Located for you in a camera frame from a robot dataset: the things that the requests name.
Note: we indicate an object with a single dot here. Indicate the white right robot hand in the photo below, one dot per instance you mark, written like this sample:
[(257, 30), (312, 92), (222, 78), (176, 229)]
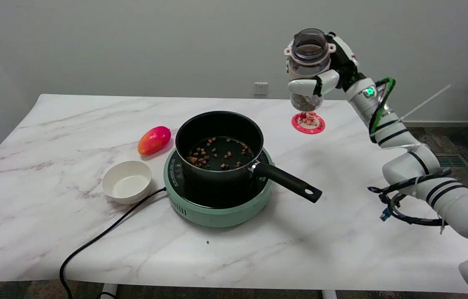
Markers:
[(328, 79)]

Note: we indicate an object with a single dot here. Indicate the clear plastic bottle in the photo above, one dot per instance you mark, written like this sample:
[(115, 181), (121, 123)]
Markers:
[(308, 62)]

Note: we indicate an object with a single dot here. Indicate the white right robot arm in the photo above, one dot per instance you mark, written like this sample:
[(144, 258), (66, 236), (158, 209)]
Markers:
[(416, 162)]

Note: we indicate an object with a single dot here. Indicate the black soup pot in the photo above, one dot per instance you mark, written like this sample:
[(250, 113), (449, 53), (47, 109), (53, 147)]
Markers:
[(221, 145)]

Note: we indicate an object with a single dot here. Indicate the pink round coaster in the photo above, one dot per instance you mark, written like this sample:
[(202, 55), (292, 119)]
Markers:
[(308, 123)]

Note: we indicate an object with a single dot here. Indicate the floor vent grille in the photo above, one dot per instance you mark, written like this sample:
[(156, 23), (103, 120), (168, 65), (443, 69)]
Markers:
[(452, 160)]

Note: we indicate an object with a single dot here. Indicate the green induction cooker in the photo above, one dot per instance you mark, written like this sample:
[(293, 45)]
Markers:
[(217, 207)]

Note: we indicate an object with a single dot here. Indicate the red orange mango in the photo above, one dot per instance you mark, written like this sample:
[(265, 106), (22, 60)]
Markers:
[(154, 140)]

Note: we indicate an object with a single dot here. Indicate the white table leg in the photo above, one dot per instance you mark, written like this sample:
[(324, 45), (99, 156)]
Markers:
[(329, 294), (109, 290)]

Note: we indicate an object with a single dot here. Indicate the white bowl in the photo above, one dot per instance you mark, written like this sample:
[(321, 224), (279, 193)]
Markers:
[(127, 182)]

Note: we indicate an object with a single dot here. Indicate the white wall socket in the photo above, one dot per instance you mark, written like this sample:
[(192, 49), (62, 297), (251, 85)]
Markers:
[(260, 88)]

